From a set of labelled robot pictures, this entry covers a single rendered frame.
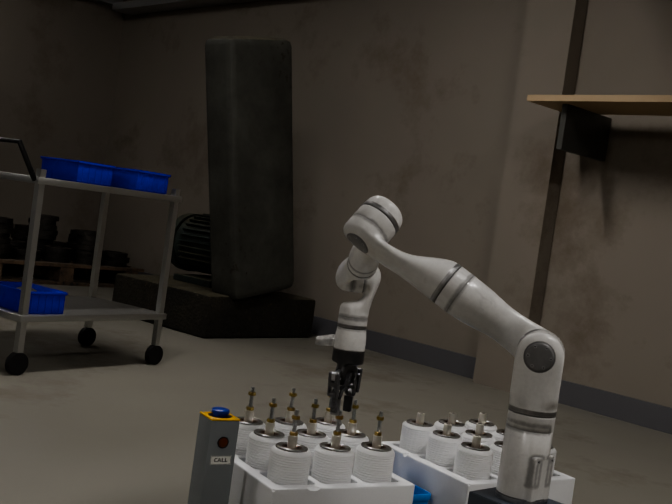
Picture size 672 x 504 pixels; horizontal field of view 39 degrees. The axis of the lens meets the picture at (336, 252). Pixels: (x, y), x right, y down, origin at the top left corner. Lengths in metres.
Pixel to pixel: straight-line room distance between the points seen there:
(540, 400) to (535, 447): 0.09
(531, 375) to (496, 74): 3.81
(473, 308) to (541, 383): 0.19
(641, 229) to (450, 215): 1.22
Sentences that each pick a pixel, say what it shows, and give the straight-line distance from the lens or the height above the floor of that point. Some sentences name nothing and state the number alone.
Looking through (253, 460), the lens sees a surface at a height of 0.19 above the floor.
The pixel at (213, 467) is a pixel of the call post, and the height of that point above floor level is 0.21.
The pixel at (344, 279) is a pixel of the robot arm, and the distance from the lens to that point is 2.16.
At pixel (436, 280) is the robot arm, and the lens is 1.85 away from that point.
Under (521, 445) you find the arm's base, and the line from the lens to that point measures 1.86.
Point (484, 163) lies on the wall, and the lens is 5.45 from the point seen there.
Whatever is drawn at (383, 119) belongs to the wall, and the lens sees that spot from 6.02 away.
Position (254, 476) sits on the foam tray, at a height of 0.18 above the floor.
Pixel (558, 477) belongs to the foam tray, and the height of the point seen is 0.18.
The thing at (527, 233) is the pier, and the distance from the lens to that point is 5.08.
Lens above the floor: 0.79
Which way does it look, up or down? 2 degrees down
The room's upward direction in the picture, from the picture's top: 8 degrees clockwise
